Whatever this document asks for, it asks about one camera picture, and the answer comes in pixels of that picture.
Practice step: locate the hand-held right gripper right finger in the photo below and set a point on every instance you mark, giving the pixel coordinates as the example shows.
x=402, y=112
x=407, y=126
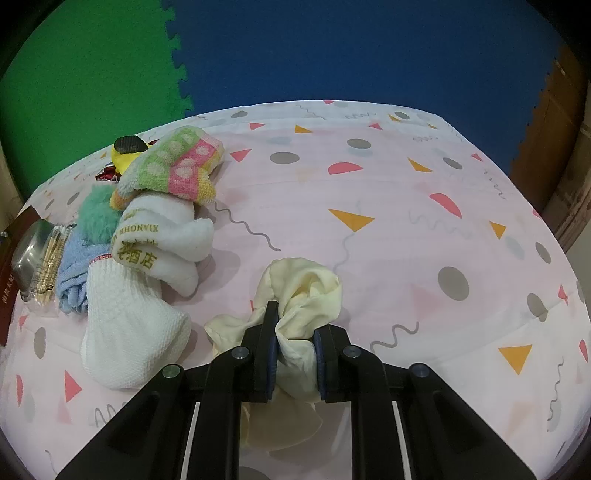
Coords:
x=319, y=364

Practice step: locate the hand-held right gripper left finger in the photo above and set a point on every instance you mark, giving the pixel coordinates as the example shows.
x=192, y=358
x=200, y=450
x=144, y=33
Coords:
x=273, y=360

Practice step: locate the cream cloth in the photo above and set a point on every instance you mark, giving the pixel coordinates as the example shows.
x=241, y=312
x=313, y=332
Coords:
x=304, y=286

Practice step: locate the white ribbed sock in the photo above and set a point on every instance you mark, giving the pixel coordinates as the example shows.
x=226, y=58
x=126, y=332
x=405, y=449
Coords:
x=124, y=323

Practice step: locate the light blue cloth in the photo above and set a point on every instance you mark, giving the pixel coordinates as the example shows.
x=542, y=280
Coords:
x=74, y=272

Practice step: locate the teal fluffy scrunchie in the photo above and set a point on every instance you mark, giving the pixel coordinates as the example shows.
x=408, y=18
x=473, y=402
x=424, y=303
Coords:
x=97, y=212

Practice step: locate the gold metal tray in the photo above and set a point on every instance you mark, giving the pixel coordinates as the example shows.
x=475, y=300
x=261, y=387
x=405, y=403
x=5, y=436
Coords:
x=7, y=295

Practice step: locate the white towel with gold print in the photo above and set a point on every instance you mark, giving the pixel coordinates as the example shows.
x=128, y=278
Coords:
x=171, y=230

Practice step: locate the green and pink dotted towel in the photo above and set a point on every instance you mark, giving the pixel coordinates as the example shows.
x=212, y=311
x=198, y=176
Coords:
x=184, y=157

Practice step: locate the clear packet of gold sticks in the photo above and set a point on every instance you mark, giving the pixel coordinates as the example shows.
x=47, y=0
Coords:
x=51, y=263

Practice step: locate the yellow plush toy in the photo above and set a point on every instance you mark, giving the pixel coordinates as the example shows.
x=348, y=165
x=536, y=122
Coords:
x=124, y=161

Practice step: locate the red snack packet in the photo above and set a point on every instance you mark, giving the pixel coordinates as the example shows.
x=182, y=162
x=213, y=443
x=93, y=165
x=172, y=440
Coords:
x=107, y=174

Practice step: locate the metal bowl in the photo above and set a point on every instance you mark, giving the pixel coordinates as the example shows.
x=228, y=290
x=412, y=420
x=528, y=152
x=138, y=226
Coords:
x=30, y=254

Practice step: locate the blue foam mat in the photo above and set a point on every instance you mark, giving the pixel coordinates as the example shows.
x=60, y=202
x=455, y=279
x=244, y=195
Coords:
x=369, y=46

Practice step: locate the brown foam mat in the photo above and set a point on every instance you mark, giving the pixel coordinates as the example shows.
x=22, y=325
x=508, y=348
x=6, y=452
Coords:
x=554, y=138

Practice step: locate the green foam mat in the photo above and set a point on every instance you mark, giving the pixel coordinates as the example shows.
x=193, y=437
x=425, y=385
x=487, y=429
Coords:
x=92, y=69

